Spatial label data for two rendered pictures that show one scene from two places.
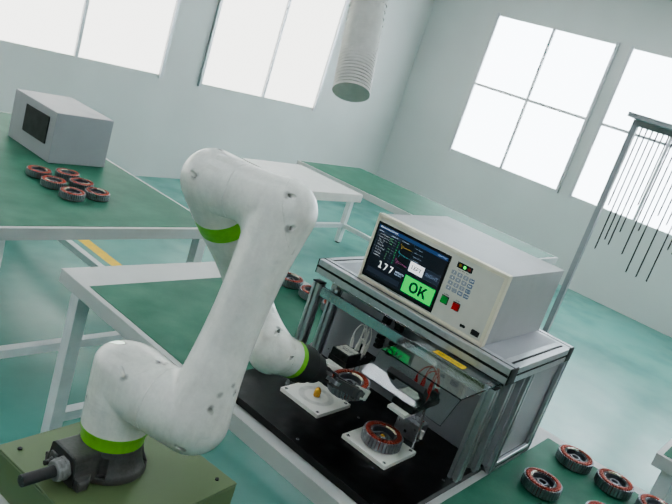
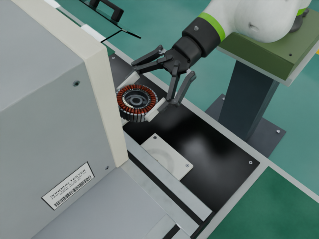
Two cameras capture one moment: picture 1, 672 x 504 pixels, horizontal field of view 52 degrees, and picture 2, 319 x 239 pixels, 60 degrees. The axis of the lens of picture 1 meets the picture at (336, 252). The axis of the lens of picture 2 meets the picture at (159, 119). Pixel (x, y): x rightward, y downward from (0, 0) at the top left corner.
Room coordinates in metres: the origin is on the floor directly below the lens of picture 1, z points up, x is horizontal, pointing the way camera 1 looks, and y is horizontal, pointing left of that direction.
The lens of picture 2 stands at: (2.12, -0.01, 1.47)
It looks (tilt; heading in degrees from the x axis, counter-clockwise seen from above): 55 degrees down; 189
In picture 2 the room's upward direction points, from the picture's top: straight up
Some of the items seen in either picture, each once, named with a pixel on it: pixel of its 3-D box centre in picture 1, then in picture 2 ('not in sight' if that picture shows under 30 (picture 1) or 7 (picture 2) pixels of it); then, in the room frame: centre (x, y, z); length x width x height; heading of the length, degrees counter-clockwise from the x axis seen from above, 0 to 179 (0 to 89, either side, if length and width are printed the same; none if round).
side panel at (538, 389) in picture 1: (525, 412); not in sight; (1.86, -0.67, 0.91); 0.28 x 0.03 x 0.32; 144
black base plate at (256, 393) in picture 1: (347, 424); (122, 145); (1.74, -0.18, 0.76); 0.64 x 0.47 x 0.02; 54
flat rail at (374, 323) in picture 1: (395, 336); not in sight; (1.81, -0.23, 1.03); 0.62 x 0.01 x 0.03; 54
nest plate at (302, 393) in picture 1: (315, 397); (154, 166); (1.80, -0.08, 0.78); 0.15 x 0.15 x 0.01; 54
